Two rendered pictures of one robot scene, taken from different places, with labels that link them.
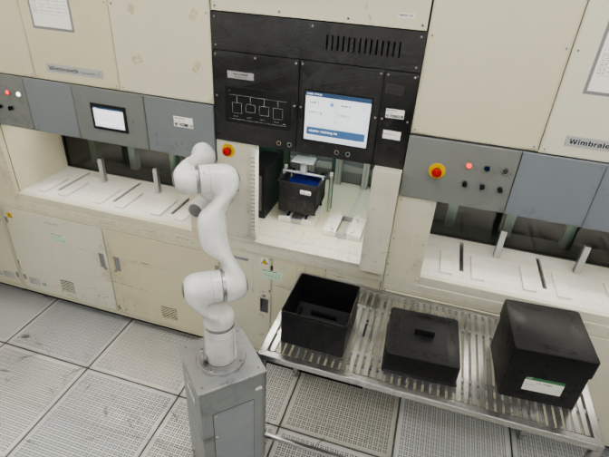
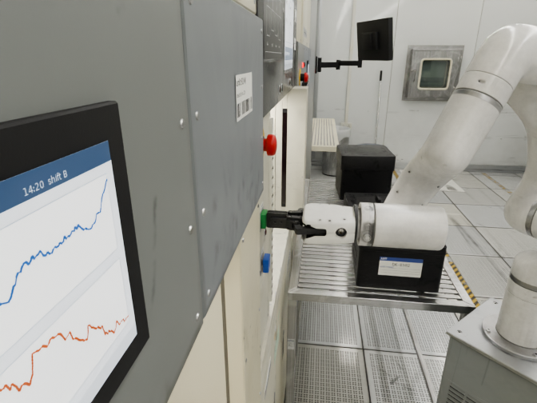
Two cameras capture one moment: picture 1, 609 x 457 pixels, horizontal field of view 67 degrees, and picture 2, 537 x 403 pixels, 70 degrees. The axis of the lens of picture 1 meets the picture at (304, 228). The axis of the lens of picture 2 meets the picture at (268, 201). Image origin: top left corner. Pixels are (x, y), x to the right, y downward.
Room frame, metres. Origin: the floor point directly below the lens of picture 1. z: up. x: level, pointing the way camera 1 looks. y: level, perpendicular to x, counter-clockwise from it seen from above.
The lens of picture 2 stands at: (2.13, 1.08, 1.50)
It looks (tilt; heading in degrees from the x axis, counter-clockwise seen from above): 21 degrees down; 263
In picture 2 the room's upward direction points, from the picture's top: straight up
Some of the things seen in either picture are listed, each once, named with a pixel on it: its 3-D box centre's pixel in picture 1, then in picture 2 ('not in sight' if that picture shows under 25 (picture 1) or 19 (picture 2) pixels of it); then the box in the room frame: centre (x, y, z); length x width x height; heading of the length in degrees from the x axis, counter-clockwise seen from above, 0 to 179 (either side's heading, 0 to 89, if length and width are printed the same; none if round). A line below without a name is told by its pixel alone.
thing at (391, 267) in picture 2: (321, 313); (393, 249); (1.52, -0.09, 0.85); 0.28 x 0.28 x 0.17; 74
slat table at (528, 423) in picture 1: (408, 400); (354, 287); (1.47, -0.55, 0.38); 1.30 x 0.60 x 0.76; 75
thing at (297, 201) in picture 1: (303, 186); not in sight; (2.32, 0.02, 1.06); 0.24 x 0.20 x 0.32; 75
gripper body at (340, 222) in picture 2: not in sight; (331, 221); (1.92, 0.42, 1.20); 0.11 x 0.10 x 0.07; 165
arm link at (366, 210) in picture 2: not in sight; (363, 224); (1.86, 0.44, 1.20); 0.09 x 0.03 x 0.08; 75
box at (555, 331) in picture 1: (538, 352); (362, 171); (1.33, -0.95, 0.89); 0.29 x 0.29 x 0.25; 79
